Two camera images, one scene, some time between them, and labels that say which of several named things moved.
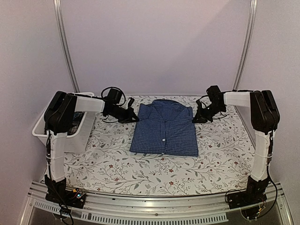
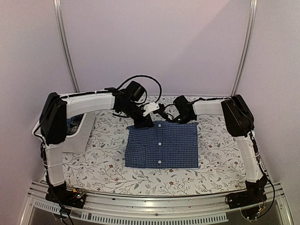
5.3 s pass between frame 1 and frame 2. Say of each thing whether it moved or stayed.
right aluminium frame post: stayed
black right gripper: moved
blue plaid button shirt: moved
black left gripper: moved
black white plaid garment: stayed
